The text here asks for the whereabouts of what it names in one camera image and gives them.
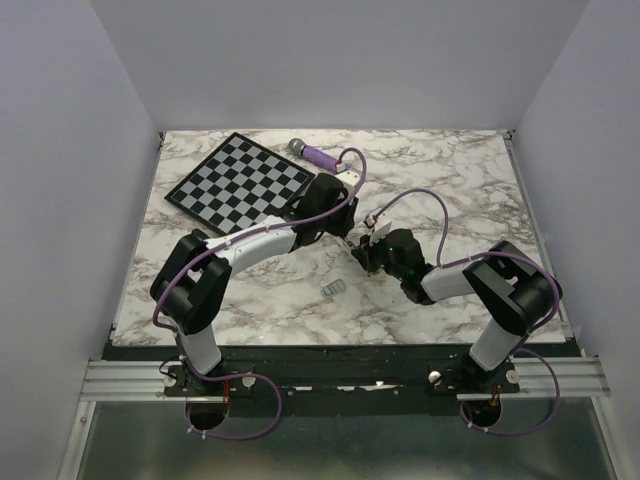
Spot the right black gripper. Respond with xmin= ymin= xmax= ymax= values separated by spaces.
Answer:
xmin=350 ymin=227 xmax=406 ymax=282

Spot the grey staple tray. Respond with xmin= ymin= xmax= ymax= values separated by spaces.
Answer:
xmin=322 ymin=279 xmax=346 ymax=296

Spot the light blue stapler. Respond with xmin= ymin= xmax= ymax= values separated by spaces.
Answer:
xmin=342 ymin=236 xmax=361 ymax=254

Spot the white staple box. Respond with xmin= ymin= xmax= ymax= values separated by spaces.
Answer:
xmin=367 ymin=270 xmax=384 ymax=280

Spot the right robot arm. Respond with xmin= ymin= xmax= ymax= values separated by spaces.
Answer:
xmin=351 ymin=229 xmax=563 ymax=392

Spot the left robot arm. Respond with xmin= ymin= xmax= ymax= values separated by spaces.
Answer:
xmin=150 ymin=171 xmax=363 ymax=395

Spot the purple glitter toy microphone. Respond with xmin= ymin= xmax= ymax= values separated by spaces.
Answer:
xmin=288 ymin=138 xmax=340 ymax=174

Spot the black and silver chessboard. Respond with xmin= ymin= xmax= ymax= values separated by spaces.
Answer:
xmin=165 ymin=132 xmax=315 ymax=236

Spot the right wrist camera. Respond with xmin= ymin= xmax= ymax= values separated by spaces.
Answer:
xmin=364 ymin=213 xmax=392 ymax=245

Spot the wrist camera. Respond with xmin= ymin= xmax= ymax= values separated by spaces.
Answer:
xmin=364 ymin=213 xmax=392 ymax=245
xmin=335 ymin=170 xmax=361 ymax=190

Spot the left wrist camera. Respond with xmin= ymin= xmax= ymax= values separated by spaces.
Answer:
xmin=335 ymin=170 xmax=361 ymax=190

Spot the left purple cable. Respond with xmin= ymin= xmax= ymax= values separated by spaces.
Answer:
xmin=152 ymin=147 xmax=370 ymax=441

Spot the aluminium mounting rail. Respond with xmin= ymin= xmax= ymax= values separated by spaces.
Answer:
xmin=80 ymin=345 xmax=611 ymax=416

